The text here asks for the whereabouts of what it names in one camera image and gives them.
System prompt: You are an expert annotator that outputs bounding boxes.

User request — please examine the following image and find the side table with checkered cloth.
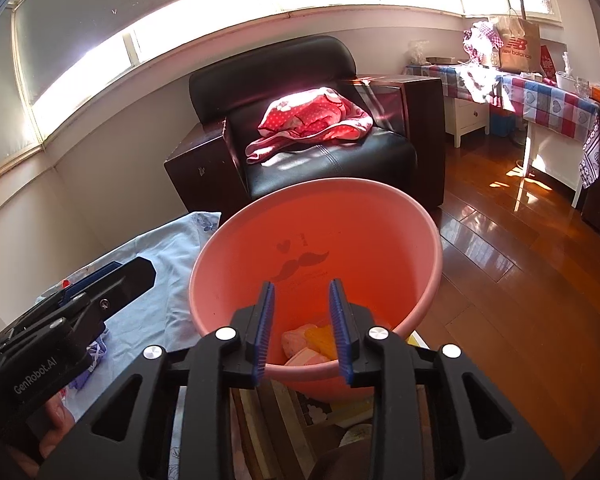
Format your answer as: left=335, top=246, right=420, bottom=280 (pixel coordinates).
left=405, top=62, right=600, bottom=188

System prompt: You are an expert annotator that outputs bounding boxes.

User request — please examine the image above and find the white drawer cabinet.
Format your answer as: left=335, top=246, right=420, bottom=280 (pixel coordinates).
left=442, top=95, right=491, bottom=148

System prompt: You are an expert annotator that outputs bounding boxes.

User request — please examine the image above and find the red polka dot cloth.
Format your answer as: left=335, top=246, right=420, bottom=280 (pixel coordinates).
left=245, top=87, right=374, bottom=166

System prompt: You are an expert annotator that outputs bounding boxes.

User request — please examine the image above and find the white crumpled plastic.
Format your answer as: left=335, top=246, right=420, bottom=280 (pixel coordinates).
left=407, top=40, right=431, bottom=66

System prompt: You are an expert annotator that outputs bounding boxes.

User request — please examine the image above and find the wooden board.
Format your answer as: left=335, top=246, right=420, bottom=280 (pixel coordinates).
left=232, top=382, right=311, bottom=480

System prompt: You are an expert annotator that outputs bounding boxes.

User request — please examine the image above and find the red checkered cloth bundle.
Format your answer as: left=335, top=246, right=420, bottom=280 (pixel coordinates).
left=462, top=20, right=501, bottom=66

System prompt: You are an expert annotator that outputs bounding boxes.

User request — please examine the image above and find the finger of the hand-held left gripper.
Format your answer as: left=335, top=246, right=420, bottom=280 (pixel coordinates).
left=70, top=256, right=157, bottom=331
left=42, top=261, right=123, bottom=313

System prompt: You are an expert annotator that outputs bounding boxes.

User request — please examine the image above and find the grey roller blind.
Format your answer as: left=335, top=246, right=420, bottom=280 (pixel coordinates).
left=0, top=10, right=43, bottom=181
left=12, top=0, right=261, bottom=106

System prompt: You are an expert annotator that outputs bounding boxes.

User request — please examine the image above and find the blue bin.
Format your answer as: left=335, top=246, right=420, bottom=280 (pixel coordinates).
left=490, top=110, right=518, bottom=138

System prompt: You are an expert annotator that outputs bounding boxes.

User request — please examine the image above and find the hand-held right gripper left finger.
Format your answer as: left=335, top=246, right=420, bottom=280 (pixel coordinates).
left=39, top=281, right=276, bottom=480

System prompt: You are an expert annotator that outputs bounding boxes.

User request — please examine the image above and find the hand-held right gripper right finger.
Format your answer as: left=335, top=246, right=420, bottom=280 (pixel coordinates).
left=328, top=278, right=566, bottom=480

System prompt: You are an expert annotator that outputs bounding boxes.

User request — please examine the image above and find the white table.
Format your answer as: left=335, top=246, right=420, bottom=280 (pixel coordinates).
left=517, top=120, right=588, bottom=208

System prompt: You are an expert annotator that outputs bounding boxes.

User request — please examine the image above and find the light blue floral cloth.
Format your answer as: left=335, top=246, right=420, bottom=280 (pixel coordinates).
left=35, top=210, right=241, bottom=480

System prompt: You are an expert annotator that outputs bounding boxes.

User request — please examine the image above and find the person's left hand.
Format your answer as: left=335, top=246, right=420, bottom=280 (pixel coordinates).
left=37, top=392, right=78, bottom=463

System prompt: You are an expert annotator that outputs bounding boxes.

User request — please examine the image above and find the white foam net sleeve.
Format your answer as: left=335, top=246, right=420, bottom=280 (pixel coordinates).
left=281, top=327, right=312, bottom=360

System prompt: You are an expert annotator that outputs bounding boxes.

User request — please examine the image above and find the black leather armchair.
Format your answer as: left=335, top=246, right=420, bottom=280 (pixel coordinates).
left=164, top=35, right=447, bottom=216

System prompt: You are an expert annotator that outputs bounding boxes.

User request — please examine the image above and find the brown paper shopping bag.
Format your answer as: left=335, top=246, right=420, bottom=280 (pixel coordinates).
left=495, top=7, right=541, bottom=73

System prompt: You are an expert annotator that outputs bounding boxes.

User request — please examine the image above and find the pink plastic bucket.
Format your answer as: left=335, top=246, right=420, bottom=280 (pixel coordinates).
left=189, top=178, right=443, bottom=403

